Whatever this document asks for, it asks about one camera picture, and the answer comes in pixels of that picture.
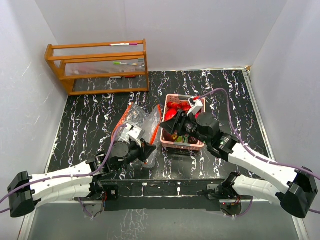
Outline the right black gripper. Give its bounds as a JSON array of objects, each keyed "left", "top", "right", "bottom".
[{"left": 160, "top": 110, "right": 210, "bottom": 146}]

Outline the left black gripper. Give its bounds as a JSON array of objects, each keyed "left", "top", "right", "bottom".
[{"left": 114, "top": 138, "right": 157, "bottom": 171}]

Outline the clear orange zip bag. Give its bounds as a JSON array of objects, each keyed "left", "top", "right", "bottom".
[{"left": 111, "top": 102, "right": 162, "bottom": 169}]

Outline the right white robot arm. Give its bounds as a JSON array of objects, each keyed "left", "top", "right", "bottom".
[{"left": 160, "top": 110, "right": 318, "bottom": 219}]

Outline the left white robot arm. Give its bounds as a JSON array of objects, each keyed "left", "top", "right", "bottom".
[{"left": 3, "top": 140, "right": 157, "bottom": 218}]

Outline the dark red plum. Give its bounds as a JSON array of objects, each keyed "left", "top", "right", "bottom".
[{"left": 163, "top": 131, "right": 179, "bottom": 142}]

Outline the red strawberry bunch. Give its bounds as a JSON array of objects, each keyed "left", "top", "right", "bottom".
[{"left": 164, "top": 101, "right": 191, "bottom": 121}]

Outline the pink perforated plastic basket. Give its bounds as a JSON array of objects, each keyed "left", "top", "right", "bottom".
[{"left": 160, "top": 94, "right": 205, "bottom": 152}]

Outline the wooden shelf rack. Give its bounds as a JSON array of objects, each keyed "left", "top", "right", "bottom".
[{"left": 44, "top": 39, "right": 150, "bottom": 96}]

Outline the green yellow toothbrush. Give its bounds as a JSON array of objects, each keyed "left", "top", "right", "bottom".
[{"left": 113, "top": 61, "right": 138, "bottom": 66}]

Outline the pink white marker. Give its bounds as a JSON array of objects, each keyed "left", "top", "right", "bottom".
[{"left": 110, "top": 42, "right": 139, "bottom": 47}]

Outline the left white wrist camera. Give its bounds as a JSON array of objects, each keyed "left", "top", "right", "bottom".
[{"left": 126, "top": 124, "right": 145, "bottom": 147}]

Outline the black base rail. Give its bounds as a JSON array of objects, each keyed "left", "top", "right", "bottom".
[{"left": 74, "top": 178, "right": 253, "bottom": 212}]

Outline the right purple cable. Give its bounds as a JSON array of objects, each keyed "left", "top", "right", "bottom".
[{"left": 193, "top": 87, "right": 320, "bottom": 215}]

